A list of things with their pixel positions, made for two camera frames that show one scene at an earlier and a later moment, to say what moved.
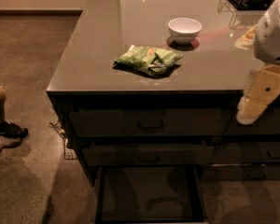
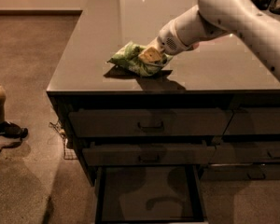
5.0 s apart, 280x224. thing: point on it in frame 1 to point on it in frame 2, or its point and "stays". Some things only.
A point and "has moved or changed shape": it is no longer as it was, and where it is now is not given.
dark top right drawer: x=273 y=121 stays
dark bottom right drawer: x=245 y=172 stays
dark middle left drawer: x=147 y=154 stays
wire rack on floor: x=68 y=153 stays
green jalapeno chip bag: x=151 y=61 has moved or changed shape
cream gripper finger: x=263 y=87 to x=149 y=55
